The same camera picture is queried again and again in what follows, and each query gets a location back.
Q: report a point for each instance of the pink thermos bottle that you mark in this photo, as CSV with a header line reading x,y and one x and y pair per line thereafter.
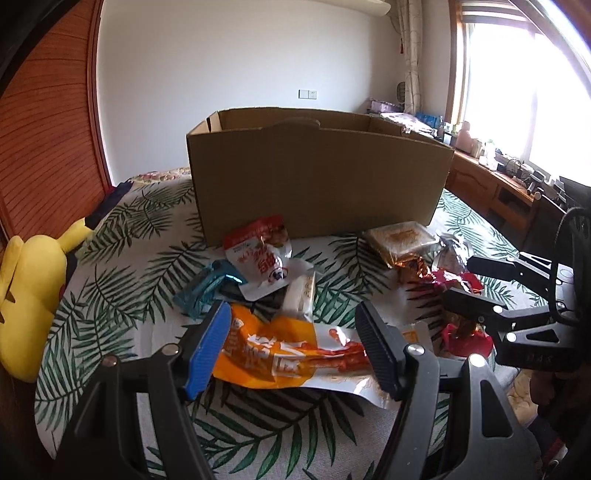
x,y
463,138

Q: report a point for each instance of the floral quilt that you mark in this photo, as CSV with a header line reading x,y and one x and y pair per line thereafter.
x,y
157,175

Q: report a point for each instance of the white air conditioner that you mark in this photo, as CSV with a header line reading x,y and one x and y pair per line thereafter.
x,y
378,2

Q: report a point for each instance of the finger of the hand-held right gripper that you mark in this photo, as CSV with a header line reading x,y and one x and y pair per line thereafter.
x,y
471,304
489,267

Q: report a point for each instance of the yellow plush toy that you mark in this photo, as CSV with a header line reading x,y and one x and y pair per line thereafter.
x,y
27,286

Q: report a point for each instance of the orange snack packet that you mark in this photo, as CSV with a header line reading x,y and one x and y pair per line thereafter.
x,y
277,350

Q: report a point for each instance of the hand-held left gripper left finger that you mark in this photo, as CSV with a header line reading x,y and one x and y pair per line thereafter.
x,y
207,350

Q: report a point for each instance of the white wall socket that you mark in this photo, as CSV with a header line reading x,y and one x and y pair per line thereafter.
x,y
308,94

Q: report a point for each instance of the teal snack packet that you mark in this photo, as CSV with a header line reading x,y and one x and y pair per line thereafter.
x,y
203,290

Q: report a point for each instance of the wooden wardrobe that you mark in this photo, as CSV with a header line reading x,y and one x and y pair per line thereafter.
x,y
51,138

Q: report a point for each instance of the blue box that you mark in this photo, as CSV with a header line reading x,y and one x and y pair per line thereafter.
x,y
427,119

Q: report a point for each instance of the window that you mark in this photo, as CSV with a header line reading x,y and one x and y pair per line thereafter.
x,y
531,92

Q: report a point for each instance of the patterned curtain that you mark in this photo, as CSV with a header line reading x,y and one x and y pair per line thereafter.
x,y
412,55

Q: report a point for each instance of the brown cardboard box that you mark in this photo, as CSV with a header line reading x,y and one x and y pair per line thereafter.
x,y
314,184

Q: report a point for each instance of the purple box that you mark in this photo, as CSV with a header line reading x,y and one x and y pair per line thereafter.
x,y
383,106

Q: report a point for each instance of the folded patterned fabric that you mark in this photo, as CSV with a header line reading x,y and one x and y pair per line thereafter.
x,y
411,121

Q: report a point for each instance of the clear wrapped snack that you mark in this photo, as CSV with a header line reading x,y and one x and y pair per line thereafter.
x,y
450,251

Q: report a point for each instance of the magenta snack packet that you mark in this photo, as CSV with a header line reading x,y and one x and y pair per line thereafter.
x,y
443,279

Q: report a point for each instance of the white plastic bottle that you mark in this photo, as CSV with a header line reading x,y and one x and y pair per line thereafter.
x,y
487,152

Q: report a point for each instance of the small desk fan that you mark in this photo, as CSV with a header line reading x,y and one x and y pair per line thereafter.
x,y
401,92

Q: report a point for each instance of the white snack bar packet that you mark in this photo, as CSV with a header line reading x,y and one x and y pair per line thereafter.
x,y
298,295

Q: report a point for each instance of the wooden cabinet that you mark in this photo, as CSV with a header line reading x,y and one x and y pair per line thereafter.
x,y
475,184

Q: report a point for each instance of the clear tray snack packet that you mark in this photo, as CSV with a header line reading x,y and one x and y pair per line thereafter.
x,y
399,240

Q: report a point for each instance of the gold foil snack packet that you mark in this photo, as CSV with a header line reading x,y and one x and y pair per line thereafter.
x,y
411,267

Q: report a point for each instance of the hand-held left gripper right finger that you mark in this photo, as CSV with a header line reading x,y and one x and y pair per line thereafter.
x,y
378,350

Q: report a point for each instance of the leaf print bed sheet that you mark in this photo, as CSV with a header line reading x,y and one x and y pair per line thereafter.
x,y
138,286

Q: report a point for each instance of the dark cloth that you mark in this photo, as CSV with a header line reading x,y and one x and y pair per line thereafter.
x,y
111,201

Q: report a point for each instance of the red white snack packet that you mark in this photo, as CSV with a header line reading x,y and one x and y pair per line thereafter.
x,y
258,263

